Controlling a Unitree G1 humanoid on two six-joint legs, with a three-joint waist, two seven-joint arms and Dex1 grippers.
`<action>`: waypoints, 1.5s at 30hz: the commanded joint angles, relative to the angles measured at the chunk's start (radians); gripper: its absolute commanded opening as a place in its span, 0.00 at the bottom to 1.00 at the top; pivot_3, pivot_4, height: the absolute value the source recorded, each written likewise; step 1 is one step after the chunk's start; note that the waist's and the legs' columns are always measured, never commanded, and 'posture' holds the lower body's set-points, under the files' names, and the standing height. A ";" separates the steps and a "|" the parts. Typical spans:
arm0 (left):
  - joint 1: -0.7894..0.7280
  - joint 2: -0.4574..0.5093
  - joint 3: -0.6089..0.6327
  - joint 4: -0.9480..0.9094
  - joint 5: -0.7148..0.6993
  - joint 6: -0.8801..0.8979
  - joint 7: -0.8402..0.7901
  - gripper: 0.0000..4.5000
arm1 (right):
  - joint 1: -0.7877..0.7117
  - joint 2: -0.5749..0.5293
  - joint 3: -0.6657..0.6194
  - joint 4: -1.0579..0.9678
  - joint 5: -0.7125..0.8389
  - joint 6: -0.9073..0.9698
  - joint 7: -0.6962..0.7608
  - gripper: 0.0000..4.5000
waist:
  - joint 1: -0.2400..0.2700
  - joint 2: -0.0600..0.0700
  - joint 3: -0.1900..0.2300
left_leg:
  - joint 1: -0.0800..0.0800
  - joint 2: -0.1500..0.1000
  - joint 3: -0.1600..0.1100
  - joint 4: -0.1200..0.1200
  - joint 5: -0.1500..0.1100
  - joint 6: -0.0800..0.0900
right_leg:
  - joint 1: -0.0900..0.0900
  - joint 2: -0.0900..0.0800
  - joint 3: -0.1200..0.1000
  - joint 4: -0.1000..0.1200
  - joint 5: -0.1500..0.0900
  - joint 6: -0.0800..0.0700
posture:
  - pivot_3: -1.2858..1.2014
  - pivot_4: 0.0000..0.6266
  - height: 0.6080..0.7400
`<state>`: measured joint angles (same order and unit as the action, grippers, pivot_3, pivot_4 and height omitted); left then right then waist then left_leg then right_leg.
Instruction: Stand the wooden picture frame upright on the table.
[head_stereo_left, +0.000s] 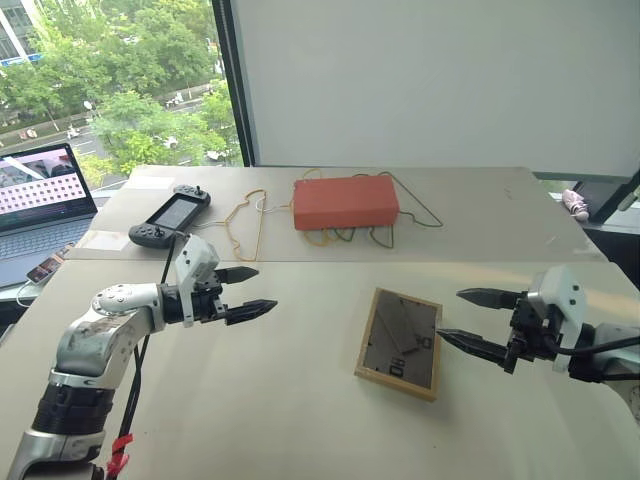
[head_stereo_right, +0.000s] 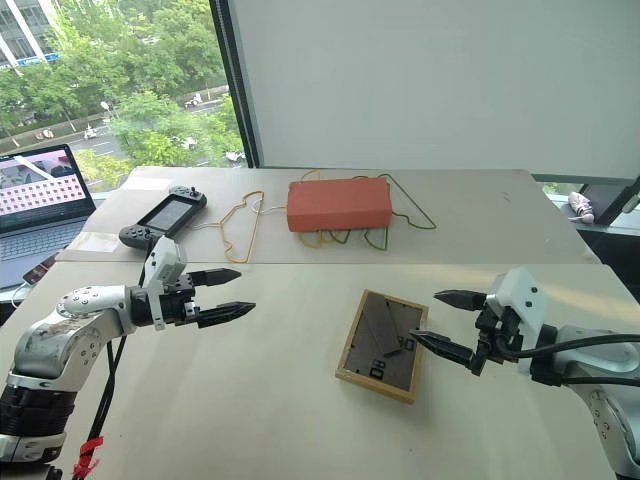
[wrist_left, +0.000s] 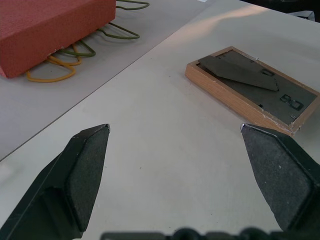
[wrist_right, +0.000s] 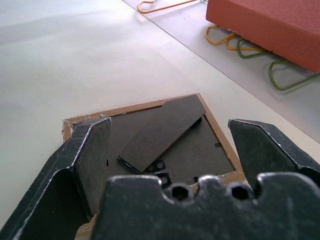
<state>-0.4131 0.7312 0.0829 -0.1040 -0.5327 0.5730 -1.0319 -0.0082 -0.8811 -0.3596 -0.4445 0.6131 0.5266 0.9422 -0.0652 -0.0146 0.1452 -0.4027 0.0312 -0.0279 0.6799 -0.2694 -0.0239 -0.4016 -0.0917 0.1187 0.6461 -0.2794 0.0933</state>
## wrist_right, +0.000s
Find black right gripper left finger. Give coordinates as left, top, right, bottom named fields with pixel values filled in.
left=0, top=116, right=112, bottom=240

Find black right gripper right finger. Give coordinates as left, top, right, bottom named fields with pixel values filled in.
left=227, top=118, right=320, bottom=189

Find green wire hanger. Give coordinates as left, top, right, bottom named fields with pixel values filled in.
left=236, top=36, right=274, bottom=60
left=267, top=59, right=320, bottom=92

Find black frame easel stand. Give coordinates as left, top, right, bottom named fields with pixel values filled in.
left=117, top=95, right=208, bottom=175

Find wooden picture frame back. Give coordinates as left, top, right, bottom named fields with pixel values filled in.
left=61, top=92, right=245, bottom=240

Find orange-red foam block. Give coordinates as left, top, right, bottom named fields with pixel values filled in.
left=205, top=0, right=320, bottom=74

